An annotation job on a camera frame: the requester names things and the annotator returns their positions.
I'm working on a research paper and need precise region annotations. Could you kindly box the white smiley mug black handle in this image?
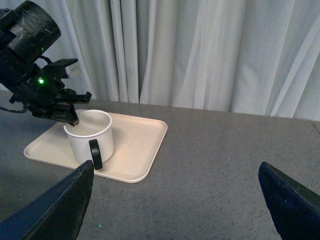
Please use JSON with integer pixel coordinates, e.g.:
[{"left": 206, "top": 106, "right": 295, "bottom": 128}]
[{"left": 63, "top": 109, "right": 114, "bottom": 170}]

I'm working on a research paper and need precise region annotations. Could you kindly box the light grey curtain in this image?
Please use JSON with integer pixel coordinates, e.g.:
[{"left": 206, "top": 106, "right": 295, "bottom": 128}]
[{"left": 0, "top": 0, "right": 320, "bottom": 122}]

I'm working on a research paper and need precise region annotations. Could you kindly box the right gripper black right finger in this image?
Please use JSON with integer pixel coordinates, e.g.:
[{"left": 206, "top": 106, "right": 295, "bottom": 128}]
[{"left": 258, "top": 162, "right": 320, "bottom": 240}]

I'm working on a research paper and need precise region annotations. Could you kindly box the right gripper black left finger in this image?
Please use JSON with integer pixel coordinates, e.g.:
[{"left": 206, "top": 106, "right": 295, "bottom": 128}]
[{"left": 0, "top": 160, "right": 94, "bottom": 240}]

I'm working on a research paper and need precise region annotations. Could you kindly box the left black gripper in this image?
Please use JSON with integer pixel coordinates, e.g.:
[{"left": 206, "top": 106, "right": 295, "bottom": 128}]
[{"left": 9, "top": 63, "right": 92, "bottom": 126}]

